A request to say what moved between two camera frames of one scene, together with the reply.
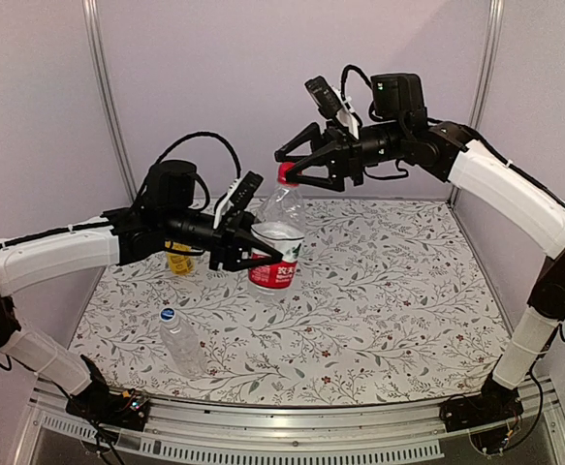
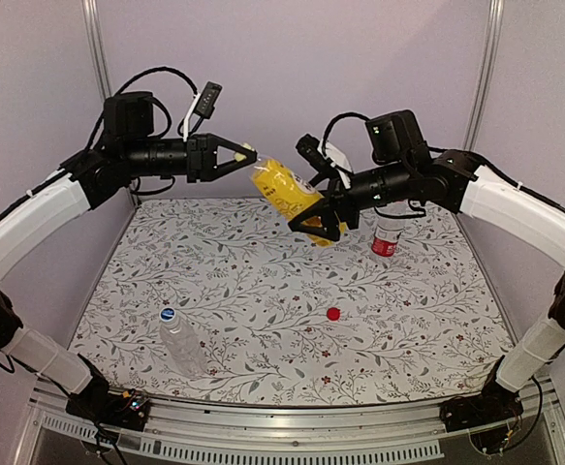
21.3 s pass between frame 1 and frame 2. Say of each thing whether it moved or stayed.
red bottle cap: moved
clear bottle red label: moved
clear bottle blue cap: stayed
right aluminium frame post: stayed
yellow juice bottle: moved
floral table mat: stayed
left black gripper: moved
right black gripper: moved
